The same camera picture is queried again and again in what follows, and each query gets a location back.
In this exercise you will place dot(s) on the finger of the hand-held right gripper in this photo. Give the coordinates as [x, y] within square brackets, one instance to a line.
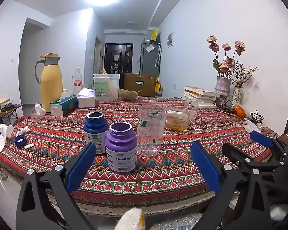
[232, 153]
[260, 139]

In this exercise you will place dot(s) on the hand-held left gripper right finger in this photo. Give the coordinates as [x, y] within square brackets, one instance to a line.
[205, 167]

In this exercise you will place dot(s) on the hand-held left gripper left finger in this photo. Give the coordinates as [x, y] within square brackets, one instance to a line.
[81, 167]

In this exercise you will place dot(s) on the amber glass cup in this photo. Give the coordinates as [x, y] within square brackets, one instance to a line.
[177, 120]

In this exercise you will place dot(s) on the clear printed glass cup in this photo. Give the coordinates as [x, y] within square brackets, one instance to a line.
[192, 107]

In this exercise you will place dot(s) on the person's left hand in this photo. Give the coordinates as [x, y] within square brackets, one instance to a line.
[132, 219]

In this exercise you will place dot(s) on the small round tin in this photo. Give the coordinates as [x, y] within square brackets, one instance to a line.
[261, 127]

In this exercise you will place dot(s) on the orange fruit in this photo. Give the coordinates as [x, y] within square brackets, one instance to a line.
[239, 110]

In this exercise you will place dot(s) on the dark blue supplement bottle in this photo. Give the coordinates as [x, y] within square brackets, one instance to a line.
[94, 131]

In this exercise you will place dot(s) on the purple supplement bottle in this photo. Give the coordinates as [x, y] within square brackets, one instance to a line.
[121, 151]

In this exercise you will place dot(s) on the small patterned vase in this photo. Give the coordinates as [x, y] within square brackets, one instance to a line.
[237, 95]

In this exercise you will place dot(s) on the small white tube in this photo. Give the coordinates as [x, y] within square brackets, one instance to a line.
[29, 146]

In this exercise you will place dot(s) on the silver glittery sheet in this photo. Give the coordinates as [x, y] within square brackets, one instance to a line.
[172, 222]

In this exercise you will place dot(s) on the pink textured vase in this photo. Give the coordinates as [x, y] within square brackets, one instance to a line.
[222, 86]

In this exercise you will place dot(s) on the teal tissue box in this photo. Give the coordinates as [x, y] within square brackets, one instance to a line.
[63, 105]

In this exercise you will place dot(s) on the dried yellow flower branches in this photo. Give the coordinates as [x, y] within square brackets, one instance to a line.
[242, 76]

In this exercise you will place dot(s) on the clear cut plastic bottle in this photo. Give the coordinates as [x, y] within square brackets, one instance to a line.
[150, 131]

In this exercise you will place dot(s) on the stack of books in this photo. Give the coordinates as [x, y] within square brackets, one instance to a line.
[199, 95]

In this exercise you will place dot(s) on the blue bottle cap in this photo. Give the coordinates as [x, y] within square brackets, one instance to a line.
[20, 140]

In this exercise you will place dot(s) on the white tissue pack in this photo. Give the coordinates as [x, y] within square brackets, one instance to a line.
[86, 99]

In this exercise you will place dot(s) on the dried pink roses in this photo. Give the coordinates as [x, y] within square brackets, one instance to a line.
[224, 66]

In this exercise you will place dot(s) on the clear plastic container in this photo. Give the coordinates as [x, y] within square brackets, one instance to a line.
[103, 88]

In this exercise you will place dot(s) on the bundle of wooden chopsticks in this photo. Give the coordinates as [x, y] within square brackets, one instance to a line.
[111, 88]

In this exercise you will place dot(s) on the red label water bottle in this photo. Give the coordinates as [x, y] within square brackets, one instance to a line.
[77, 82]

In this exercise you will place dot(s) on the large crumpled white tissue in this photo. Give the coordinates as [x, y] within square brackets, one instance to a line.
[1, 139]

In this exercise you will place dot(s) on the woven bowl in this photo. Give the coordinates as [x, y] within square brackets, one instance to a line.
[128, 94]

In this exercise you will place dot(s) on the yellow thermos jug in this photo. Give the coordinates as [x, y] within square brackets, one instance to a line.
[51, 83]

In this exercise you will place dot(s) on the small folding table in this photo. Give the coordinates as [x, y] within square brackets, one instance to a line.
[10, 109]

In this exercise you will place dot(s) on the yellow bag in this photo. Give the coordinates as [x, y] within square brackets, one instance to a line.
[158, 86]

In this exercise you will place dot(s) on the wooden crate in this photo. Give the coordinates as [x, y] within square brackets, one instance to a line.
[140, 83]

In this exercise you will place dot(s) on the dark entrance door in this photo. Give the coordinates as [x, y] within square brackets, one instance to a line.
[117, 60]

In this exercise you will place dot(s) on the grey refrigerator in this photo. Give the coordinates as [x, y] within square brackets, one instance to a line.
[150, 60]

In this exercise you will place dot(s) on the white umbrella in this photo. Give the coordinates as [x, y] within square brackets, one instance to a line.
[158, 55]

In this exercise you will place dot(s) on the yellow box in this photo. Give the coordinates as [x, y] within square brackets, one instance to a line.
[154, 35]

